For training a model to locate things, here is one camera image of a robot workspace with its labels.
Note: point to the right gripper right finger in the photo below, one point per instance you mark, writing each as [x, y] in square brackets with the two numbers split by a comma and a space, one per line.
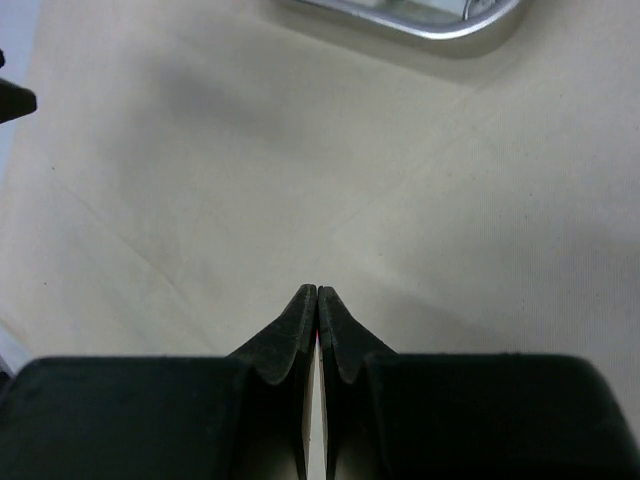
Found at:
[390, 415]

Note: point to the metal instrument tray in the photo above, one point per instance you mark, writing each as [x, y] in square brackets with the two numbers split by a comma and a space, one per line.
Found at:
[434, 21]

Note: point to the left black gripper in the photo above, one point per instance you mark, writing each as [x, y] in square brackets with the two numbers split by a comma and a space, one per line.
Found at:
[15, 101]

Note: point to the beige cloth wrap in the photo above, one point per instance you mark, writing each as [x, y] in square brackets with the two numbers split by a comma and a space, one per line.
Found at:
[191, 163]

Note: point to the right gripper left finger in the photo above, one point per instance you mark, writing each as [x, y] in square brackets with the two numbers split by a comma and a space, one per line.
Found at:
[239, 416]

